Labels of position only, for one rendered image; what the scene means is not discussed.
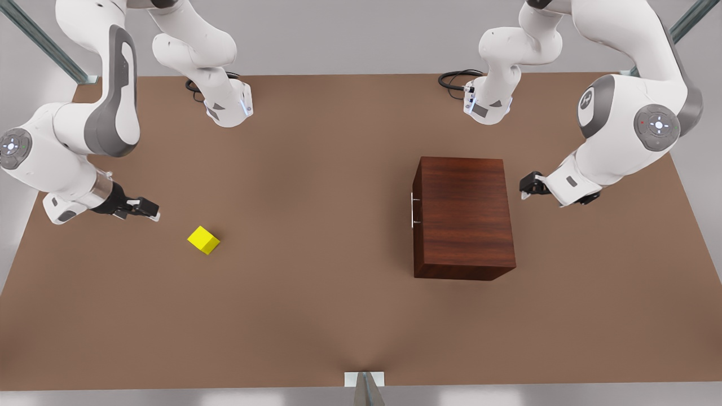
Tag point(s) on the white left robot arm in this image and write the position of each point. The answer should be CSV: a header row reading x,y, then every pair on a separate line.
x,y
626,129

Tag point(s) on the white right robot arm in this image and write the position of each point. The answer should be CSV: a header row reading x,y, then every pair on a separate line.
x,y
113,107

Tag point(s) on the dark wooden drawer cabinet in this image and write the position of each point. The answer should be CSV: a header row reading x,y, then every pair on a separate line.
x,y
465,217

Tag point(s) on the yellow cube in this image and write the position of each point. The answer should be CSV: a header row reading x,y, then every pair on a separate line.
x,y
203,239

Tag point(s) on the silver frame post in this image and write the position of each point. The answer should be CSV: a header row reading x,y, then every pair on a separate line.
x,y
365,389
685,25
45,42

